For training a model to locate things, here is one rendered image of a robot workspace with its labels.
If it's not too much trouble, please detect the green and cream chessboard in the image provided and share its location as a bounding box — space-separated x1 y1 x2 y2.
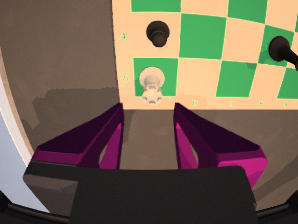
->
112 0 298 109

